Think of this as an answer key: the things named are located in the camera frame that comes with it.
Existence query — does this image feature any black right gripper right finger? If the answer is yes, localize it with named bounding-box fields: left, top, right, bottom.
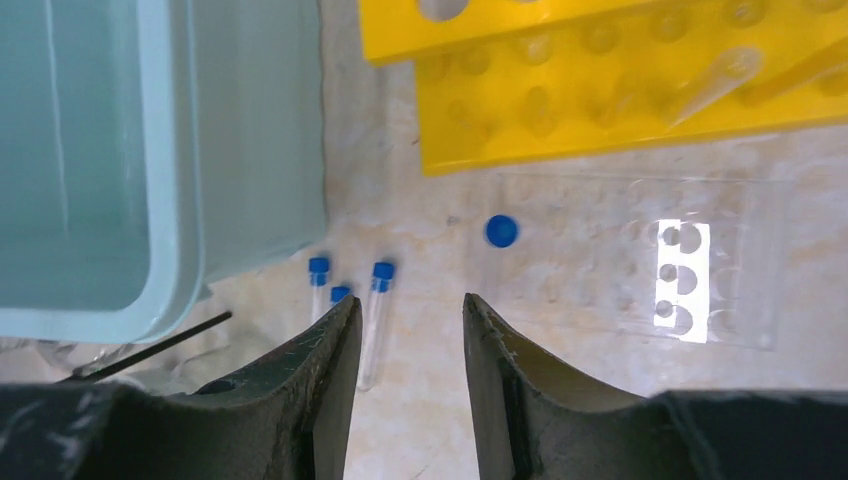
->
left=463, top=293, right=847, bottom=479

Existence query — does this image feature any yellow test tube rack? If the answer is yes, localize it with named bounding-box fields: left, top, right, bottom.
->
left=359, top=1, right=847, bottom=175

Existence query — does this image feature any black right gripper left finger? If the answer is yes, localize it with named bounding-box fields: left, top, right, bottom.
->
left=1, top=296, right=363, bottom=479

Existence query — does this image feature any clear test tube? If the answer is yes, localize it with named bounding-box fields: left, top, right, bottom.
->
left=664, top=46, right=764, bottom=128

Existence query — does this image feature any clear glass beaker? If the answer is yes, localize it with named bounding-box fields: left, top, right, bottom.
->
left=36, top=340, right=239, bottom=396

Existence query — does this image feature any blue capped test tube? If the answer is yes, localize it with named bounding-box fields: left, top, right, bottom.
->
left=357, top=261, right=396, bottom=391
left=484, top=214, right=520, bottom=249
left=330, top=285, right=351, bottom=306
left=308, top=256, right=331, bottom=323

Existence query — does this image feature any teal plastic bin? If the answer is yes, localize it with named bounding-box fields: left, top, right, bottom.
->
left=1, top=1, right=327, bottom=344

